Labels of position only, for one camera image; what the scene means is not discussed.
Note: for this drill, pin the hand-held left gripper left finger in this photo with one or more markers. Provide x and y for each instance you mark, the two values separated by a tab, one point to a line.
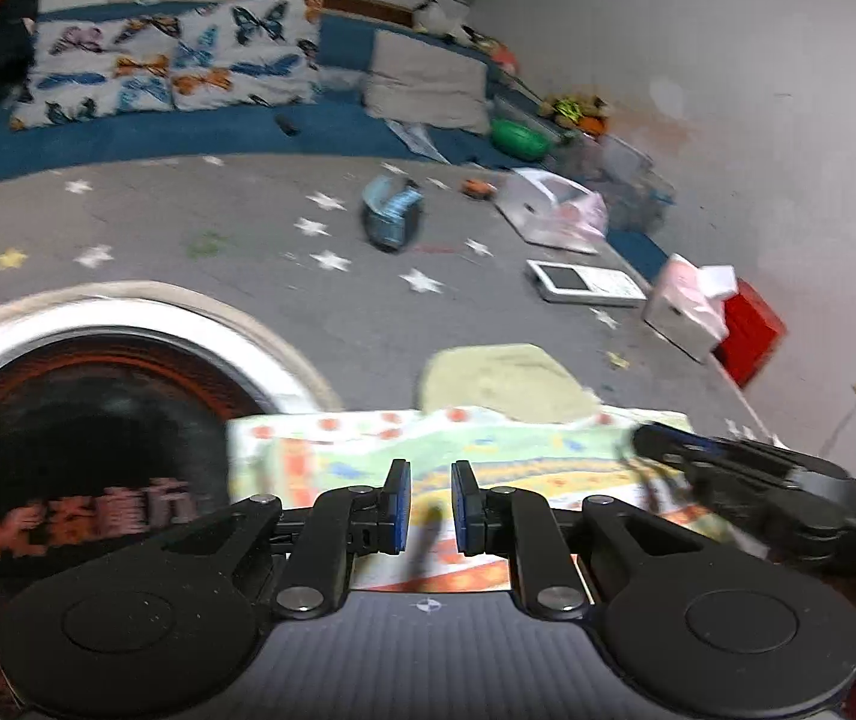
398	510

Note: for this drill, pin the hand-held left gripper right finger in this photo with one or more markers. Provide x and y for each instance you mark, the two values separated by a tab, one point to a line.
464	510

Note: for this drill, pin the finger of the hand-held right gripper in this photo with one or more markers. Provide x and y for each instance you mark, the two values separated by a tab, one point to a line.
705	450
736	506

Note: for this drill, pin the colourful patterned children's garment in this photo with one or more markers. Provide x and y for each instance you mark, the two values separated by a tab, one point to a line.
518	450

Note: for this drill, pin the red box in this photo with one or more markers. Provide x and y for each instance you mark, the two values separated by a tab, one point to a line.
754	330

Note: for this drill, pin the pink and white tissue box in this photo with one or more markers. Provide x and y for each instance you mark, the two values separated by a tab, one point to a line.
687	307

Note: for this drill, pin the white tablet device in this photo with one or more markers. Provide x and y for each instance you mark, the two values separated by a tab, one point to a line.
585	283

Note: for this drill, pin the white and pink bag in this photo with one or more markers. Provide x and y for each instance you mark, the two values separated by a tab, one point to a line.
555	214

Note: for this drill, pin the clear plastic box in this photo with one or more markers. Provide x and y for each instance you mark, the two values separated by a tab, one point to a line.
623	180

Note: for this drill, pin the blue-grey toy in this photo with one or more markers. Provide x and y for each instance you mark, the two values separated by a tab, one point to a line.
392	214

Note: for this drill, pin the round dark white-rimmed mat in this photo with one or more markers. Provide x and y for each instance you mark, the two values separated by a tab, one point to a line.
98	427

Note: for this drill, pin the small orange toy car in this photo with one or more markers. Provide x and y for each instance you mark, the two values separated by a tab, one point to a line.
477	188

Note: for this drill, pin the green ball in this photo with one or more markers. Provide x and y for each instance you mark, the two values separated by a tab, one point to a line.
519	139

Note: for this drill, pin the black remote control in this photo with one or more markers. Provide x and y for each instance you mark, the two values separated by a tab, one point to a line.
287	125

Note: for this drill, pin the grey pillow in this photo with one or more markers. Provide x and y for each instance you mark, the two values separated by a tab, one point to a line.
428	82

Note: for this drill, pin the blue mattress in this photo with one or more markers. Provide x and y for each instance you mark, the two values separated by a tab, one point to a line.
173	135

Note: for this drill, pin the orange toy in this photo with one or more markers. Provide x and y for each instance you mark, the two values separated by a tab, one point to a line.
504	60

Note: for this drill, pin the black and white plush toy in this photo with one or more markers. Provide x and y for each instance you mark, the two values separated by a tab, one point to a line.
439	19

